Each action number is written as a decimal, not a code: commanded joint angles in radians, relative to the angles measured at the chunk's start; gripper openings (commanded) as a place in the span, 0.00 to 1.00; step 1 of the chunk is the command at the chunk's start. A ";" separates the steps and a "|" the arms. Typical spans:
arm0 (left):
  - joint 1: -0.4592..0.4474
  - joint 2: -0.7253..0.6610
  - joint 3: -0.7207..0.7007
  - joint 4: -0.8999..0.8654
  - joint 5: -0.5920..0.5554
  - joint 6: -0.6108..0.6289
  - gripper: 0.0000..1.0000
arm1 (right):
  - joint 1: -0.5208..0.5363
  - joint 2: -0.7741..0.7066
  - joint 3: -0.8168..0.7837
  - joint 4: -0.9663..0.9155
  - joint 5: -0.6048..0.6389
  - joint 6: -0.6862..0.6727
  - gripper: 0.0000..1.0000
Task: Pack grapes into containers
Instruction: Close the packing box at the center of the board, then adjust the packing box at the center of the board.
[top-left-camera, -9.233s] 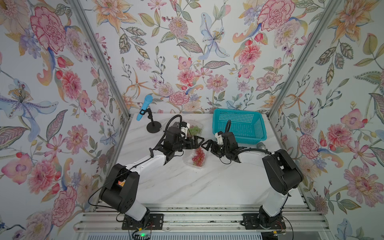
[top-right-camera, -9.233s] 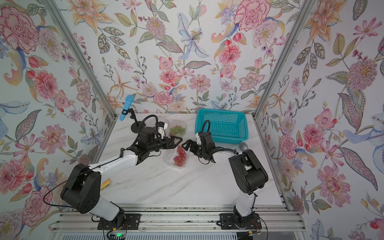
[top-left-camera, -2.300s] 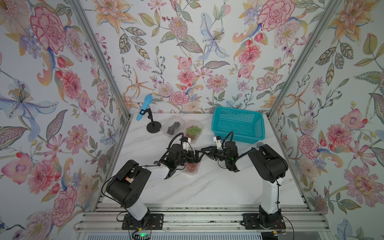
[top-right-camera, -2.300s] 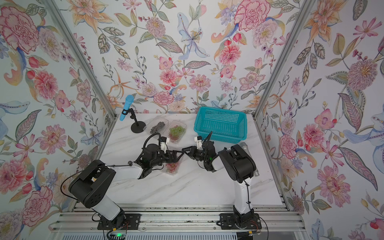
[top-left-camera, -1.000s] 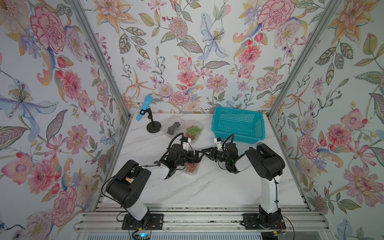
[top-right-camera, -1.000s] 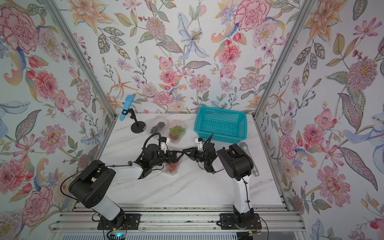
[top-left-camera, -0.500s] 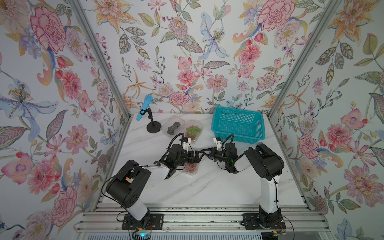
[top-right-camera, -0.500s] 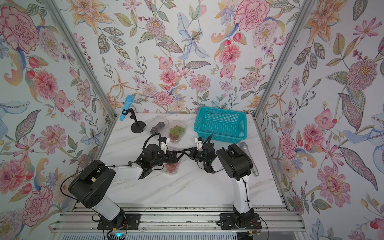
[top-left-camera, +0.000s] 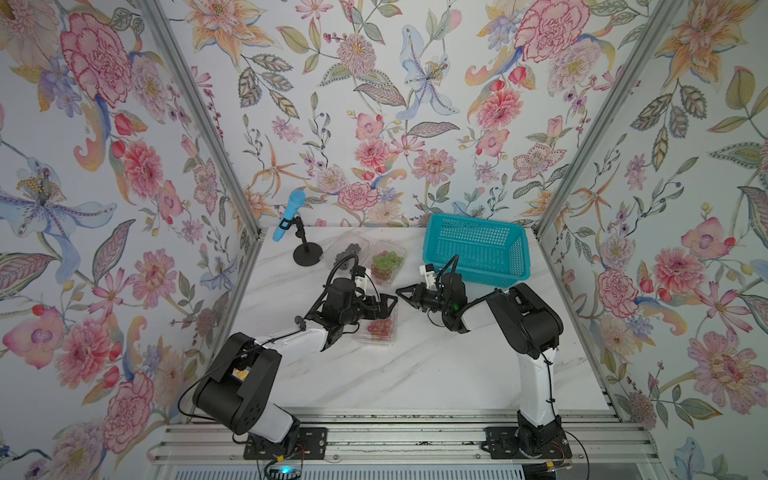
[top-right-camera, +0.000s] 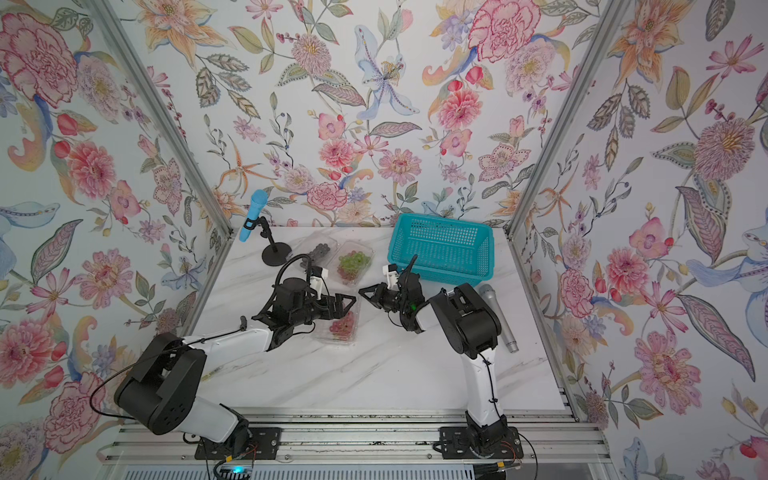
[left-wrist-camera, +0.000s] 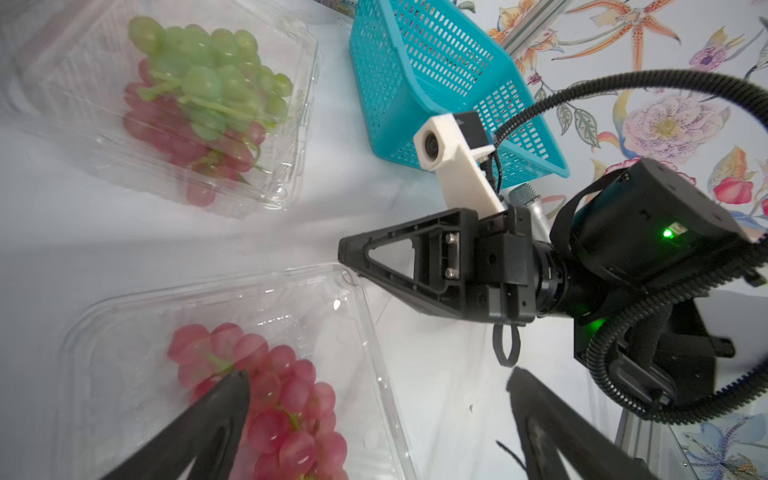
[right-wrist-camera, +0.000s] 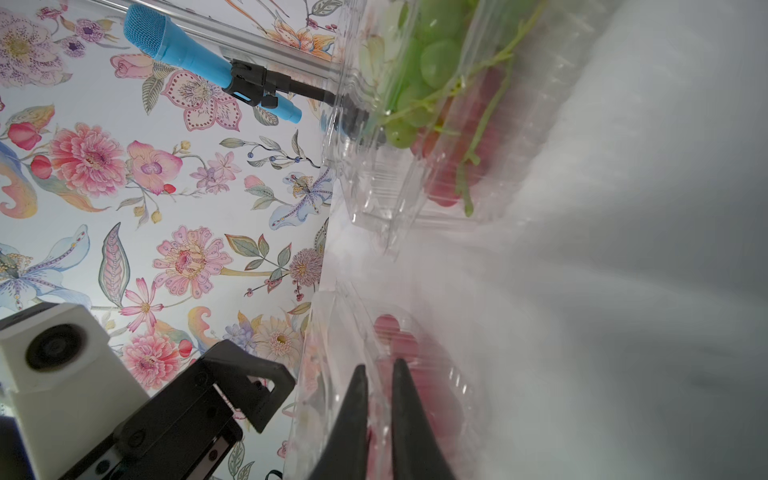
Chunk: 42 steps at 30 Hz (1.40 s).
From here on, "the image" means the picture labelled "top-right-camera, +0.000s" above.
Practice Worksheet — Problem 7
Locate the red grape bunch front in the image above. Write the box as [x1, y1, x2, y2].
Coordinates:
[337, 266, 359, 285]

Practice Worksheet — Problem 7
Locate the clear clamshell container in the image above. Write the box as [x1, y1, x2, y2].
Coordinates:
[288, 233, 340, 267]
[311, 302, 360, 345]
[328, 240, 374, 287]

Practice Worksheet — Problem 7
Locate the blue microphone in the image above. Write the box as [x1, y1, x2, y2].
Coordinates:
[238, 190, 269, 243]

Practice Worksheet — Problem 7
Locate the grey microphone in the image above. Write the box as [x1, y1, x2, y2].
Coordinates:
[479, 283, 519, 353]

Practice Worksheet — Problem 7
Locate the red grape bunch back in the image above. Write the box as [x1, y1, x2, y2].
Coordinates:
[329, 312, 357, 342]

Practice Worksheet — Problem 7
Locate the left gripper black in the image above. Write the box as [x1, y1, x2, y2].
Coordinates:
[290, 291, 357, 328]

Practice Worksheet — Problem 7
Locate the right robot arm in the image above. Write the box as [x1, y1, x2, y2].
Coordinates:
[358, 261, 516, 459]

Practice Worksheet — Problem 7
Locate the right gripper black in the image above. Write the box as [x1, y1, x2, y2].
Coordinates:
[360, 285, 412, 316]

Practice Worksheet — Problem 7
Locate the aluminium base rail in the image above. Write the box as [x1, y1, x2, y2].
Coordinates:
[97, 408, 611, 465]

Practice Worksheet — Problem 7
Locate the teal plastic mesh basket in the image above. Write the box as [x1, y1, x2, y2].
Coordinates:
[387, 213, 495, 286]

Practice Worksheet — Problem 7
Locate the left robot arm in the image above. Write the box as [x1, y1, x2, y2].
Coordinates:
[114, 264, 357, 454]

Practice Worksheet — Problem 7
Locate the left aluminium frame post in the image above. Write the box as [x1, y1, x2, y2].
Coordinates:
[84, 0, 233, 241]

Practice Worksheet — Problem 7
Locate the black microphone stand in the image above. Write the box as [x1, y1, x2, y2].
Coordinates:
[238, 216, 292, 267]

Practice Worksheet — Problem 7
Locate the black grape bunch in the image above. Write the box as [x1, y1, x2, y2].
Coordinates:
[307, 243, 331, 266]

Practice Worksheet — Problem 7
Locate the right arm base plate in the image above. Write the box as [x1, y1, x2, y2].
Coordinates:
[432, 427, 525, 461]

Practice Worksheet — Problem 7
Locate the green grape bunch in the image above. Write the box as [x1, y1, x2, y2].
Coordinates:
[339, 251, 371, 272]

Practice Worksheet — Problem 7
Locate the aluminium frame post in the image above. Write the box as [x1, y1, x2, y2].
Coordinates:
[84, 0, 233, 241]
[507, 0, 631, 241]

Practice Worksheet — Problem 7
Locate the red grape bunch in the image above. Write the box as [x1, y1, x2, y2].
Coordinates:
[329, 312, 357, 342]
[337, 266, 359, 285]

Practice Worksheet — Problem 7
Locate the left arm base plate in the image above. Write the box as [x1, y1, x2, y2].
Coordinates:
[194, 427, 283, 461]

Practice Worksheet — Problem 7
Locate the right aluminium frame post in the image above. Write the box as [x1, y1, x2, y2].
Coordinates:
[507, 0, 631, 241]

